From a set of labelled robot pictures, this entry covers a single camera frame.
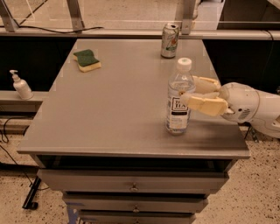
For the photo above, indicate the green and yellow sponge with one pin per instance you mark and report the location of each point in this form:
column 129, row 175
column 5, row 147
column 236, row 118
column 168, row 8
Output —
column 86, row 60

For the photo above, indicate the white pump dispenser bottle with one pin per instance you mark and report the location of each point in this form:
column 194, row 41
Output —
column 21, row 86

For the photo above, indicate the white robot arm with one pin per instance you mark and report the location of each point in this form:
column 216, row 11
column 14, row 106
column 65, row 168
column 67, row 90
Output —
column 267, row 117

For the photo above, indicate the middle grey drawer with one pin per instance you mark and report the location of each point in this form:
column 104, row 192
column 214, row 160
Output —
column 136, row 203

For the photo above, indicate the grey drawer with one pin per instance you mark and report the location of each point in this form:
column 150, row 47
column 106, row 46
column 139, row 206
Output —
column 103, row 217
column 133, row 181
column 136, row 203

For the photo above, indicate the bottom grey drawer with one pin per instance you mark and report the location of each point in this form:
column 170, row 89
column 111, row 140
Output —
column 103, row 217

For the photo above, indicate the black floor bracket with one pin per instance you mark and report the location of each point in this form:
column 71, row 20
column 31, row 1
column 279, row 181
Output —
column 29, row 203

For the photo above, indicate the top grey drawer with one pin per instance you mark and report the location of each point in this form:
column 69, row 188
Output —
column 133, row 181

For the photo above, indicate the green soda can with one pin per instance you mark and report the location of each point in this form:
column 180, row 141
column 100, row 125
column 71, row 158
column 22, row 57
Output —
column 170, row 36

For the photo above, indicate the grey drawer cabinet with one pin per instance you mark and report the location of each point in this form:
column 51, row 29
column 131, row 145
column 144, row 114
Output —
column 113, row 119

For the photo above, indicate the clear plastic water bottle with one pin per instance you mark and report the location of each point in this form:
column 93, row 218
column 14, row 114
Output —
column 180, row 82

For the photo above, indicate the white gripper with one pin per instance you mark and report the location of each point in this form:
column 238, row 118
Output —
column 241, row 101

